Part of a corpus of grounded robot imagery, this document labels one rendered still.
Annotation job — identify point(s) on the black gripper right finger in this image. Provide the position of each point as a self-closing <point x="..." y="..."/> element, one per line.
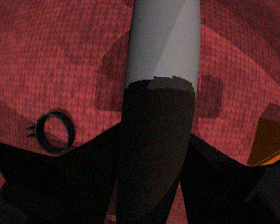
<point x="216" y="187"/>

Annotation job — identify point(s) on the black ring clamp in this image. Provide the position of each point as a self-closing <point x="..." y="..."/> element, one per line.
<point x="40" y="135"/>

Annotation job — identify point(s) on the dark grey metal pipe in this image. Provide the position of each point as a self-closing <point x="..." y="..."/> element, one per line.
<point x="162" y="68"/>

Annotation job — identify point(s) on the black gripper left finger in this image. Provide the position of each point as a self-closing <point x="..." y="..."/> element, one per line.
<point x="82" y="178"/>

